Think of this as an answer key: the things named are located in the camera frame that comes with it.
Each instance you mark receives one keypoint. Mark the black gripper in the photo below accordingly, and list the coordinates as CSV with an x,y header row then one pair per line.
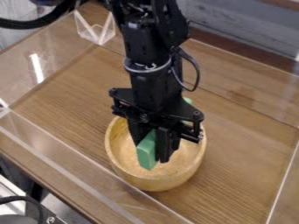
x,y
152,104

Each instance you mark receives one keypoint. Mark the green rectangular block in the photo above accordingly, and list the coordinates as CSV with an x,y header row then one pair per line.
x,y
145,151

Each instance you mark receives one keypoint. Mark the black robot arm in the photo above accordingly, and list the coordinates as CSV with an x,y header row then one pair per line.
x,y
154,28

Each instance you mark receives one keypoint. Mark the brown wooden bowl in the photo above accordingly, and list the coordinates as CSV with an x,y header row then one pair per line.
x,y
145,174

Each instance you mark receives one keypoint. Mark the clear acrylic tray wall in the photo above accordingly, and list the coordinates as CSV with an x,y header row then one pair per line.
x,y
93,190

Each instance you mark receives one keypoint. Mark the clear acrylic corner bracket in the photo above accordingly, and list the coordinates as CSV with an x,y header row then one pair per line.
x,y
94,33

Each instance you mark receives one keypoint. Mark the black metal bracket with bolt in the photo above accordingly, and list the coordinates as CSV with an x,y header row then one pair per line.
x,y
34,210

